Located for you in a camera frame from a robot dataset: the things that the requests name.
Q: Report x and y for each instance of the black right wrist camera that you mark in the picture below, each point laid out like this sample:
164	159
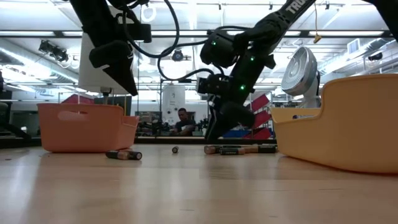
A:
211	84

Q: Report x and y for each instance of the red angular object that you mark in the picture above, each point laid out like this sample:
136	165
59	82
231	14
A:
76	99

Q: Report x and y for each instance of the yellow plastic bin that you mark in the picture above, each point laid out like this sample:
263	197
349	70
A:
342	133

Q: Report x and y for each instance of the orange plastic bin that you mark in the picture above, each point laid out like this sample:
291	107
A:
87	133

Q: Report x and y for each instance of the round black lamp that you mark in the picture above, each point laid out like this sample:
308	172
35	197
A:
178	55

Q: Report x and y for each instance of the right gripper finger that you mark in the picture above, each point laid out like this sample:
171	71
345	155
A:
233	116

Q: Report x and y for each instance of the white air vent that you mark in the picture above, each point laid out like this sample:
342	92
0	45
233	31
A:
354	46

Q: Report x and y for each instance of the white cylindrical tank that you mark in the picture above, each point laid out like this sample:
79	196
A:
173	99

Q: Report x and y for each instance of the small grey desk fan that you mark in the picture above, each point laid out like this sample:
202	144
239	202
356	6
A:
298	71

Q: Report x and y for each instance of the slim black copper battery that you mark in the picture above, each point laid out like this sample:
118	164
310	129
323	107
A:
175	150

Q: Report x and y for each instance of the blue storage bin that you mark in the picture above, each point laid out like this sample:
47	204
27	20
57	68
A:
230	134

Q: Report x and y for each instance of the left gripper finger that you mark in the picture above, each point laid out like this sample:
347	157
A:
115	62

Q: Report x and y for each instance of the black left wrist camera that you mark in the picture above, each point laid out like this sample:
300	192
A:
140	32

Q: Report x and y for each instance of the person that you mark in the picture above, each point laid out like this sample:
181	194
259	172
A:
183	124

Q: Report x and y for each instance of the black background robot arm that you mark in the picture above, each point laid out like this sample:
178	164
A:
152	127

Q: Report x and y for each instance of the red folded panel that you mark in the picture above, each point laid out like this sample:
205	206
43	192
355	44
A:
261	118

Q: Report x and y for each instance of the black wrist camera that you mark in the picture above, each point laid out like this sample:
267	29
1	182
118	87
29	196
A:
211	84
140	32

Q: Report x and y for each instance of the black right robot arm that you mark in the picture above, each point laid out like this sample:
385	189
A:
280	18

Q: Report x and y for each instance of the yellow hanging connector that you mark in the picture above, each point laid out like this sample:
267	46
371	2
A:
317	38

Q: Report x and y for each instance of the white cylinder lamp wooden base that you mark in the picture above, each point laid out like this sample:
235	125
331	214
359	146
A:
90	77

